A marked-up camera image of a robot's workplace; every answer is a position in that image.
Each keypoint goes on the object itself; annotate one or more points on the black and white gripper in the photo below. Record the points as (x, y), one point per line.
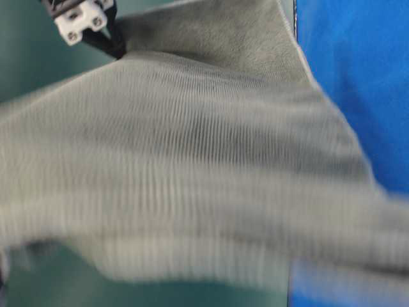
(84, 20)

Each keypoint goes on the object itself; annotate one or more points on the large grey terry towel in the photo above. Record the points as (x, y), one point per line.
(207, 152)

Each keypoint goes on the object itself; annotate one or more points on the blue table cover sheet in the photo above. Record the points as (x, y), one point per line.
(358, 53)

